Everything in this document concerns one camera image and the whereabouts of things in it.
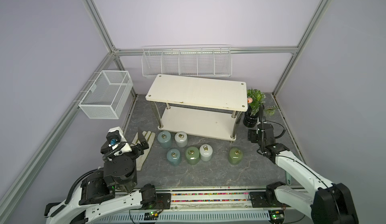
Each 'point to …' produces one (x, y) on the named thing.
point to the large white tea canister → (206, 152)
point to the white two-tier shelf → (209, 108)
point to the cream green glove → (150, 137)
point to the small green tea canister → (235, 155)
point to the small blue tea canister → (173, 156)
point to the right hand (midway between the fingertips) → (258, 129)
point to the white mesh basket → (106, 95)
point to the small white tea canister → (181, 138)
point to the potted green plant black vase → (255, 98)
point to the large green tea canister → (192, 154)
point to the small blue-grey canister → (164, 137)
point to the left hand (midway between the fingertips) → (129, 133)
